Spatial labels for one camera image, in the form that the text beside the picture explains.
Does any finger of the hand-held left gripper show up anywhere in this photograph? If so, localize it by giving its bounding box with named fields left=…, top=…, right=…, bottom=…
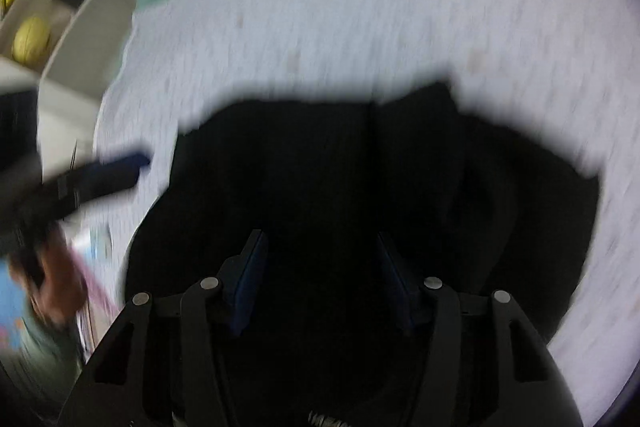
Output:
left=59, top=150, right=152, bottom=208

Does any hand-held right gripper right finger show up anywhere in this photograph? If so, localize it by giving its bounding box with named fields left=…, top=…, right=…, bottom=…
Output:
left=375, top=231, right=584, bottom=427

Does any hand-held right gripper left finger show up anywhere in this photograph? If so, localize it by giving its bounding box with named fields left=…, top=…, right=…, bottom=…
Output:
left=57, top=229, right=271, bottom=427

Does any black hooded jacket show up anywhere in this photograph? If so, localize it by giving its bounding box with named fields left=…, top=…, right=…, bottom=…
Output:
left=122, top=79, right=602, bottom=427

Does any person's left hand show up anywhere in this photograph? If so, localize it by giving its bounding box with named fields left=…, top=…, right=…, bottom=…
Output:
left=9, top=226, right=90, bottom=327

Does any pink blanket edge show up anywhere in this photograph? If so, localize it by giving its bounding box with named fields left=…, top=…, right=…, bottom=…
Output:
left=69, top=238, right=122, bottom=317

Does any white bookshelf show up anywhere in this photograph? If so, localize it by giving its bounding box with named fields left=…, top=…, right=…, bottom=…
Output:
left=0, top=0, right=137, bottom=108

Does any yellow globe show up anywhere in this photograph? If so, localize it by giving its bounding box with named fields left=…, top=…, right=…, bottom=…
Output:
left=12, top=16, right=54, bottom=64

